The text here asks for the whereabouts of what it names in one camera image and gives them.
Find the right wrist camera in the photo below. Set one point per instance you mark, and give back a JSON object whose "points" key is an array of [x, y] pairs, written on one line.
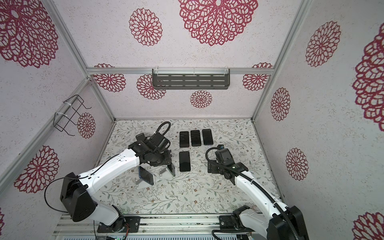
{"points": [[224, 156]]}

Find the blue phone front stand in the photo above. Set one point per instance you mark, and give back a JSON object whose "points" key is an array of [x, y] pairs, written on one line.
{"points": [[144, 174]]}

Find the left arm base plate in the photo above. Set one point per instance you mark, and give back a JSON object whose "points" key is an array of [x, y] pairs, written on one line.
{"points": [[129, 225]]}

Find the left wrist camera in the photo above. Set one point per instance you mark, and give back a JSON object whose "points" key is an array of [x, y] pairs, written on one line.
{"points": [[156, 141]]}

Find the grey slotted wall shelf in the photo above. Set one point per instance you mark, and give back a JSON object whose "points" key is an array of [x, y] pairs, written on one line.
{"points": [[191, 79]]}

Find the black wire wall rack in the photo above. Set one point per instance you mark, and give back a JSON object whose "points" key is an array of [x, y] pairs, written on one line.
{"points": [[62, 119]]}

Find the black phone purple edge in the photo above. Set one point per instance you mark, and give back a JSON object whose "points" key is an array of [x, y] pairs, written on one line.
{"points": [[184, 139]]}

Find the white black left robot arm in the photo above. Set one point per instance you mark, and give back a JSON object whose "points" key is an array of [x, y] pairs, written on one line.
{"points": [[78, 190]]}

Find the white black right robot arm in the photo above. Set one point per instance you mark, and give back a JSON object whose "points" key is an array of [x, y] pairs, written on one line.
{"points": [[275, 221]]}

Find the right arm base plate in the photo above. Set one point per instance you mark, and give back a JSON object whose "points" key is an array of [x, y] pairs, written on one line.
{"points": [[228, 223]]}

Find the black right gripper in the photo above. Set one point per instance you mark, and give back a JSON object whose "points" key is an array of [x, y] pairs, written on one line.
{"points": [[211, 167]]}

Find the white stand front left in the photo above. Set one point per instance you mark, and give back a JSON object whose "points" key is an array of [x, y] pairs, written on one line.
{"points": [[145, 183]]}

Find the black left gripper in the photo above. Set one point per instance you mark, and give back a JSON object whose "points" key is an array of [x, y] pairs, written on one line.
{"points": [[168, 160]]}

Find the dark phone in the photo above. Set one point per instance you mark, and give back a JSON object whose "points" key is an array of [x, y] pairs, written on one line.
{"points": [[184, 161]]}

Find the blue edged phone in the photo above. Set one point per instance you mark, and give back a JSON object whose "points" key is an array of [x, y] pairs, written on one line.
{"points": [[207, 137]]}

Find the silver white stand right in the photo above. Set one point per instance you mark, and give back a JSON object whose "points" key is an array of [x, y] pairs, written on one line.
{"points": [[165, 174]]}

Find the aluminium front rail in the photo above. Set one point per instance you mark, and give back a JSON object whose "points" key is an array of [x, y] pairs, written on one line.
{"points": [[182, 224]]}

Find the green phone right stand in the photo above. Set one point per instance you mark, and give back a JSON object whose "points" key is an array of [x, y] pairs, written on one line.
{"points": [[171, 169]]}

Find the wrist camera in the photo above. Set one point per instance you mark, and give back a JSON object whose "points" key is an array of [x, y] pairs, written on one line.
{"points": [[224, 156], [156, 141]]}

